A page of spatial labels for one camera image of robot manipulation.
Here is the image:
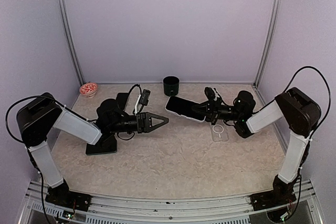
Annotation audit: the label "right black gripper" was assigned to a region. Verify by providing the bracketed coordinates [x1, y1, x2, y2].
[191, 97, 242, 125]

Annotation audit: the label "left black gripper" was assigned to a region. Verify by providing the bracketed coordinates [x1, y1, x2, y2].
[109, 112, 169, 133]

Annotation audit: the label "lavender phone case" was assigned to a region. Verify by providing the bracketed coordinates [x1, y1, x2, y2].
[164, 95, 206, 123]

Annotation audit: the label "black phone top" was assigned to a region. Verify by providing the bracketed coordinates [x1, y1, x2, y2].
[166, 97, 205, 122]

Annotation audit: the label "black phone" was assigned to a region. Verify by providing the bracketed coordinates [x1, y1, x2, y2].
[86, 134, 117, 156]
[116, 92, 129, 111]
[166, 97, 205, 122]

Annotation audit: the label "clear phone case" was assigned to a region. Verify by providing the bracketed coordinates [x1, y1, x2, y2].
[210, 123, 229, 142]

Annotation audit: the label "black phone bottom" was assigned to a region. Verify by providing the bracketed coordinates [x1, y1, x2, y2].
[86, 134, 117, 156]

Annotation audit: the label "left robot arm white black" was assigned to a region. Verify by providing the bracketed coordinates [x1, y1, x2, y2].
[16, 92, 169, 206]

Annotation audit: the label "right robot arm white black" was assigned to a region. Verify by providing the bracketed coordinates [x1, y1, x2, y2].
[192, 87, 321, 205]

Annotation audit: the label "dark green mug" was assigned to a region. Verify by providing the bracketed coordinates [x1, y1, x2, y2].
[163, 76, 180, 97]

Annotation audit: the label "red white patterned bowl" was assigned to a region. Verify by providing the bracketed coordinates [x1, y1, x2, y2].
[79, 82, 98, 98]

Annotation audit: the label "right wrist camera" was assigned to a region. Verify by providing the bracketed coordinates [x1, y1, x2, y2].
[204, 87, 223, 103]

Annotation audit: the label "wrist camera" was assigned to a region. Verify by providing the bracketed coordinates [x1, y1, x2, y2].
[133, 89, 151, 115]
[204, 87, 223, 103]

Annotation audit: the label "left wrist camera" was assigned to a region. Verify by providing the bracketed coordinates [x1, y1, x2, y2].
[133, 89, 151, 115]

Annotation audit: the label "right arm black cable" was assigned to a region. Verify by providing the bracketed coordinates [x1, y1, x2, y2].
[220, 66, 332, 141]

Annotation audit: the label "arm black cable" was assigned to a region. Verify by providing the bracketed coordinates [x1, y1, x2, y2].
[5, 83, 141, 224]
[220, 66, 332, 141]

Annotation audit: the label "front aluminium rail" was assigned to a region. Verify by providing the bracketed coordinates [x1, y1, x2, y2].
[19, 181, 326, 223]

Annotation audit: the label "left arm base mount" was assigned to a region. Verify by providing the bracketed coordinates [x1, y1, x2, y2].
[45, 191, 92, 212]

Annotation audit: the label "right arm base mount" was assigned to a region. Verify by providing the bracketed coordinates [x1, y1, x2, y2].
[250, 191, 296, 211]

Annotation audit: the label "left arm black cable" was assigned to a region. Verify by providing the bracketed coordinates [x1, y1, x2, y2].
[5, 83, 141, 224]

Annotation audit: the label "right aluminium frame post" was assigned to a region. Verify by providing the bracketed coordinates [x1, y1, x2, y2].
[254, 0, 281, 89]

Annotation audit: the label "aluminium frame post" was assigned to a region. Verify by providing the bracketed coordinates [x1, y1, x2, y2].
[254, 0, 281, 89]
[57, 0, 85, 85]

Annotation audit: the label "left aluminium frame post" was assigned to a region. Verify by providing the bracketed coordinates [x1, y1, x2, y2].
[57, 0, 85, 85]

